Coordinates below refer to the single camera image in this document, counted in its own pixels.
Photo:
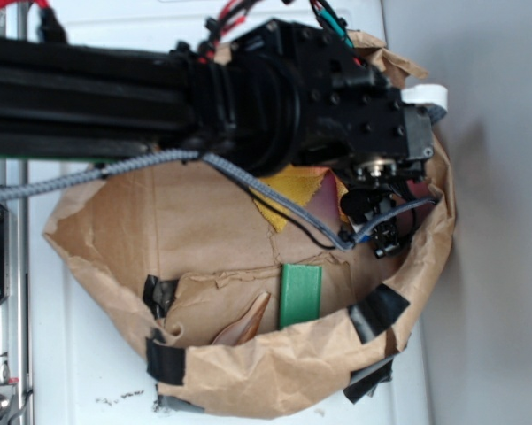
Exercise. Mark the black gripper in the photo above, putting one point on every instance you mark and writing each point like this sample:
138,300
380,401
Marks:
302,97

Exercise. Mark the yellow cloth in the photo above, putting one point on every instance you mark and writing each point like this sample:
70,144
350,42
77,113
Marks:
300,185

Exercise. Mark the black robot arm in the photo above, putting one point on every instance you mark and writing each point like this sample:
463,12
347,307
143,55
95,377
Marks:
73,102

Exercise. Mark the green rectangular block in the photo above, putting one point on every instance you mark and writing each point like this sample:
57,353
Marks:
299,294

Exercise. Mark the brown paper bag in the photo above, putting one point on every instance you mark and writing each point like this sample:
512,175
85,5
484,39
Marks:
190,223

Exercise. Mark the clear tape curl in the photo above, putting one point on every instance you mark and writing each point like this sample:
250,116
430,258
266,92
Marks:
245,328

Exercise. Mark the black tape piece inside bag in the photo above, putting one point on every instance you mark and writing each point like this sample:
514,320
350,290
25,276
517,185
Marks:
159,295

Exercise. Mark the black tape piece lower right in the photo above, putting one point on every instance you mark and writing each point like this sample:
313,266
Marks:
364,381

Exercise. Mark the black tape piece left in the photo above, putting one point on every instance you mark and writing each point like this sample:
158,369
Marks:
165,363

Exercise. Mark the aluminium rail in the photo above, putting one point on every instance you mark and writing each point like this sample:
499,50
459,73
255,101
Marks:
16,393

